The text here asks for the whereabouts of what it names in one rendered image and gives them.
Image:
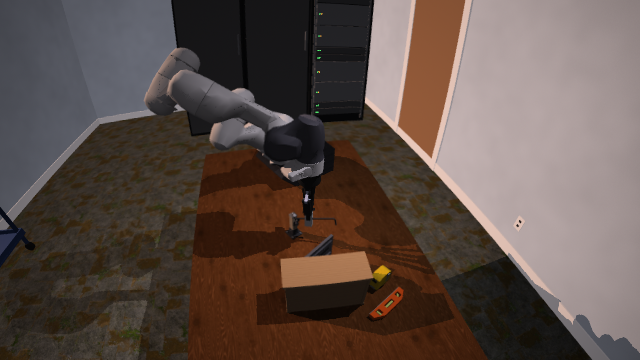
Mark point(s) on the orange spirit level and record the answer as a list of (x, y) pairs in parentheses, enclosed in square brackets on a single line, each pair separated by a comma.
[(387, 305)]

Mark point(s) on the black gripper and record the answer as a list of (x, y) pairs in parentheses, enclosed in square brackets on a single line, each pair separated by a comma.
[(309, 184)]

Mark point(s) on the brown wooden cabinet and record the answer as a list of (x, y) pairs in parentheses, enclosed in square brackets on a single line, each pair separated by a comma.
[(324, 280)]

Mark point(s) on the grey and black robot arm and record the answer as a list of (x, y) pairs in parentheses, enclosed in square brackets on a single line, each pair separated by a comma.
[(301, 141)]

